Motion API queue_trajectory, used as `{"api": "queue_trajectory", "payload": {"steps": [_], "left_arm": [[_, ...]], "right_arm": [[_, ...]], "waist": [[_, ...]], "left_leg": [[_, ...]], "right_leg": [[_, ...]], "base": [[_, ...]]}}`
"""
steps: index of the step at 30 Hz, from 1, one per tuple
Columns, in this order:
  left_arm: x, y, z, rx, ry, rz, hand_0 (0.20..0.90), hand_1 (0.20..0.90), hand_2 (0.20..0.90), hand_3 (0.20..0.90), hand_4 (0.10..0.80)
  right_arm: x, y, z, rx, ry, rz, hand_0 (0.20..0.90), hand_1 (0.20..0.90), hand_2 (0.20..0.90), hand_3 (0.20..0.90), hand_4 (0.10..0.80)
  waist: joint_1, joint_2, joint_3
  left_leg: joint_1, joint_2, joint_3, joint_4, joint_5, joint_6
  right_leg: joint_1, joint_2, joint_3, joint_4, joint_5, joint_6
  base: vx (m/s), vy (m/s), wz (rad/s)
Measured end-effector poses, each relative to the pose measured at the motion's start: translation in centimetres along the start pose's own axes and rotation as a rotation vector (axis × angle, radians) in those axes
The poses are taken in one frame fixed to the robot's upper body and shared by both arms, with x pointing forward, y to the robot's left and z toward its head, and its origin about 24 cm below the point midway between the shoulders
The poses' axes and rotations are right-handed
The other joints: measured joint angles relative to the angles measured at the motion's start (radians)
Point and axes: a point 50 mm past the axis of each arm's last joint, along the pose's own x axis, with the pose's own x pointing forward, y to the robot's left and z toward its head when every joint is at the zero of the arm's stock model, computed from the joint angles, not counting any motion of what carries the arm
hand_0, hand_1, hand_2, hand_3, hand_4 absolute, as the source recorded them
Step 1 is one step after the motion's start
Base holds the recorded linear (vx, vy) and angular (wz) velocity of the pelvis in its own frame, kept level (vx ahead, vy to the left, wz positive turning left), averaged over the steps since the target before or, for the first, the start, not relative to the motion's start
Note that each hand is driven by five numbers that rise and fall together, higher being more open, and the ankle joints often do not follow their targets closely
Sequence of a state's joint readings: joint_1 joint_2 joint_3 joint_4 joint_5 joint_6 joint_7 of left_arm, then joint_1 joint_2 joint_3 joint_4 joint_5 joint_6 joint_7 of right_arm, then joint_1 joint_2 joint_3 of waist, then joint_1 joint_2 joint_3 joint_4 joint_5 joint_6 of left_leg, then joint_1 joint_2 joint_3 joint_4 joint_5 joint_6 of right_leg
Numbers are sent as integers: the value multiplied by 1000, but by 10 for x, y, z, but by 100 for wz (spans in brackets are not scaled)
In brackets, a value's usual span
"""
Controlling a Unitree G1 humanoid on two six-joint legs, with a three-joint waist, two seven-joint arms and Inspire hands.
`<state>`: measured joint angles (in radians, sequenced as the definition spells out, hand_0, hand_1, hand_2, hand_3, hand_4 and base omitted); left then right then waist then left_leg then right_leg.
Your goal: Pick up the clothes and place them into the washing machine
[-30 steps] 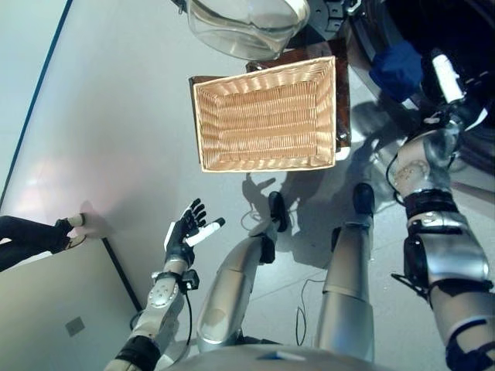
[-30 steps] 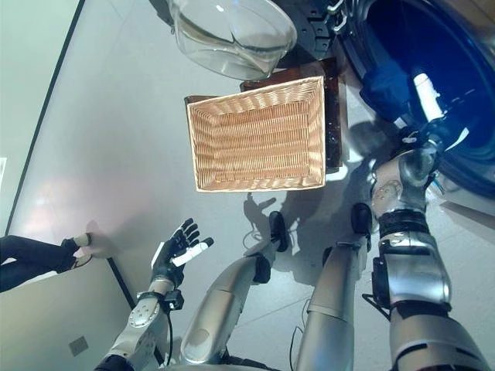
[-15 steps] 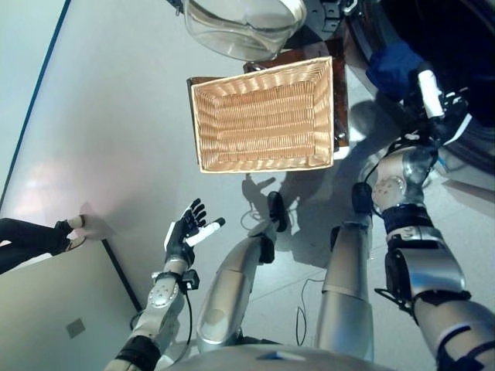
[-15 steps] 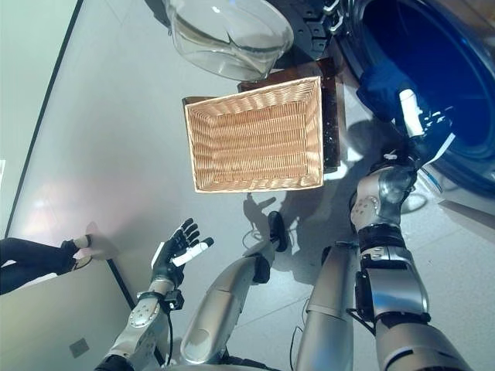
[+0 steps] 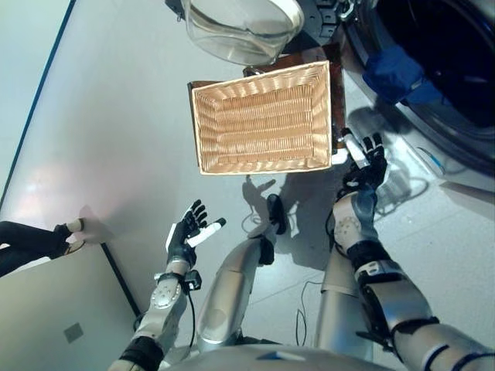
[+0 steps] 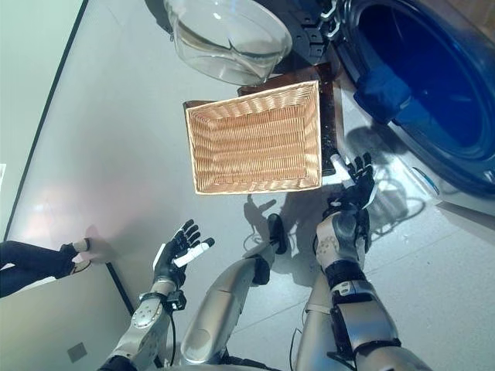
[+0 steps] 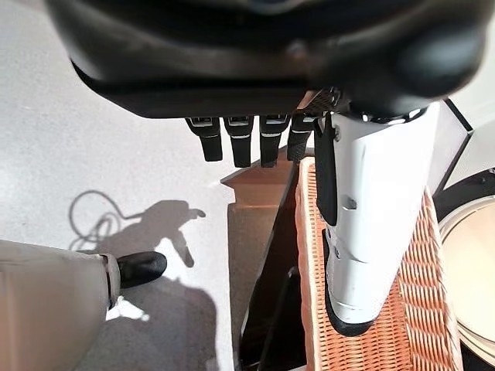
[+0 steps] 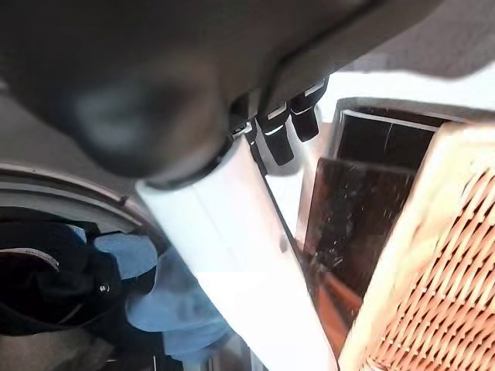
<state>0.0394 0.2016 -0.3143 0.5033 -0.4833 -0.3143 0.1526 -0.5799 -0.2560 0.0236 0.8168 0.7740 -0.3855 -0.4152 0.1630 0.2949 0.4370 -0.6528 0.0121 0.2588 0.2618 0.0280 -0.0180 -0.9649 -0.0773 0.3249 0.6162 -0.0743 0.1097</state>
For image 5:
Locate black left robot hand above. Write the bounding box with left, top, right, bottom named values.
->
left=165, top=199, right=227, bottom=267

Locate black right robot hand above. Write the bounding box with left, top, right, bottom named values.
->
left=340, top=128, right=389, bottom=194

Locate navy blue garment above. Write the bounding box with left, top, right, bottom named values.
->
left=362, top=45, right=425, bottom=105

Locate grey front-load washing machine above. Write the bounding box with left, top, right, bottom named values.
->
left=336, top=0, right=495, bottom=194

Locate round washing machine door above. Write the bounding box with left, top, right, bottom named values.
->
left=164, top=0, right=341, bottom=66

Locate silver left robot leg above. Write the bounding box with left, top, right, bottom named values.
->
left=195, top=194, right=288, bottom=355

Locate silver robot leg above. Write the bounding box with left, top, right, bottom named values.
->
left=312, top=247, right=374, bottom=360
left=195, top=194, right=288, bottom=355

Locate dark brown wooden stand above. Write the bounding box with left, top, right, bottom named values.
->
left=187, top=42, right=349, bottom=167

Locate wicker laundry basket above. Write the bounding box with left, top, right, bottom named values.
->
left=191, top=60, right=333, bottom=176

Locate silver right robot leg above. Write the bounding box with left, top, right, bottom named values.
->
left=312, top=247, right=374, bottom=360

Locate silver robot torso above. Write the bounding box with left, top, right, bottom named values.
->
left=160, top=342, right=399, bottom=371

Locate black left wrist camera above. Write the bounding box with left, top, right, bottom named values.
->
left=184, top=270, right=203, bottom=291

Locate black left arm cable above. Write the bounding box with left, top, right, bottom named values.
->
left=186, top=289, right=197, bottom=349

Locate white appliance enclosure panel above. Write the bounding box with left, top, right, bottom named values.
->
left=440, top=180, right=495, bottom=217

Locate grey wall socket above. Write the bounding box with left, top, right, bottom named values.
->
left=63, top=322, right=84, bottom=344

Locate thin dark wire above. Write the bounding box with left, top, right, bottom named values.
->
left=295, top=280, right=322, bottom=345

